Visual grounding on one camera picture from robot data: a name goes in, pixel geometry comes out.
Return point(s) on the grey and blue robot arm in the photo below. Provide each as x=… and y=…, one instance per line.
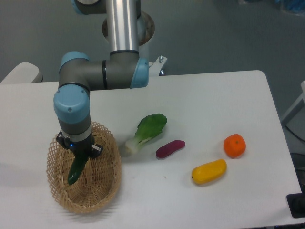
x=79, y=76

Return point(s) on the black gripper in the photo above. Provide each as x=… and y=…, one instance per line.
x=84, y=148

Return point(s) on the white furniture frame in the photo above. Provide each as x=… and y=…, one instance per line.
x=296, y=107

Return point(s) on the woven wicker basket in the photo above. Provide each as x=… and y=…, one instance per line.
x=99, y=180

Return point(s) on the green bok choy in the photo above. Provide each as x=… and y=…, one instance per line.
x=148, y=128

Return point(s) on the green cucumber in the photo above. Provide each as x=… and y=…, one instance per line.
x=79, y=162

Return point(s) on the yellow mango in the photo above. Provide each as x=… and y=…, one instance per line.
x=209, y=172

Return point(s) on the black box at table edge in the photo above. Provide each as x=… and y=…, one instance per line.
x=296, y=204

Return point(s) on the orange tangerine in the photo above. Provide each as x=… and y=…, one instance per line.
x=234, y=145

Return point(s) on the white chair seat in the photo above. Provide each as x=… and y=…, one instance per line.
x=25, y=72

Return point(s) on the purple sweet potato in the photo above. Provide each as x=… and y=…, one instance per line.
x=169, y=148

